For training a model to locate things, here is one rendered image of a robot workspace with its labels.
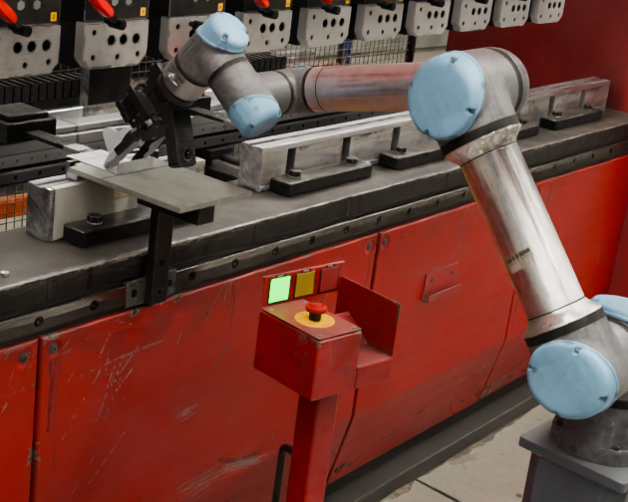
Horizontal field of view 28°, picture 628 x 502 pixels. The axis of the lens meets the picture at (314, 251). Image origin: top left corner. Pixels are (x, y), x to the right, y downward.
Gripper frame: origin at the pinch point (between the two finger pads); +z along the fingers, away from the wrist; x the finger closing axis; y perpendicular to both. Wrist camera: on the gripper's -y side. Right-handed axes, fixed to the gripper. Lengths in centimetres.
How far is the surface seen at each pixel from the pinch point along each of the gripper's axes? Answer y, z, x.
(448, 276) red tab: -33, 26, -106
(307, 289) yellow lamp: -32.7, -0.6, -24.2
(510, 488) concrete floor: -86, 59, -126
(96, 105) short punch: 10.7, -3.2, 1.8
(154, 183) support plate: -7.7, -5.6, 2.2
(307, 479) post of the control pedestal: -62, 19, -19
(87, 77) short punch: 14.1, -6.9, 4.1
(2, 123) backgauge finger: 21.3, 16.2, 5.0
